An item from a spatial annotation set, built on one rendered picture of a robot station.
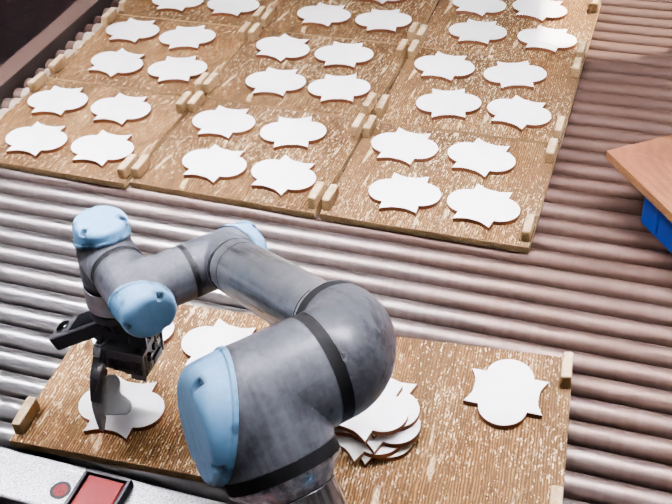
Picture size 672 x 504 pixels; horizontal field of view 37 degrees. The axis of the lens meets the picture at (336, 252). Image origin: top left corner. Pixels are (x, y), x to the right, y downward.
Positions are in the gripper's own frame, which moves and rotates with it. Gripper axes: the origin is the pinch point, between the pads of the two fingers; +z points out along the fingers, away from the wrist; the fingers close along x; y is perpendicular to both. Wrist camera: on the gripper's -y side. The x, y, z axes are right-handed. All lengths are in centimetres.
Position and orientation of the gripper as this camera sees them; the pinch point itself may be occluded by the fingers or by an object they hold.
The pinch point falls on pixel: (118, 394)
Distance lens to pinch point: 159.9
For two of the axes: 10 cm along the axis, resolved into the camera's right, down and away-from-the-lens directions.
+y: 9.7, 1.7, -1.9
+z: -0.1, 7.6, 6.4
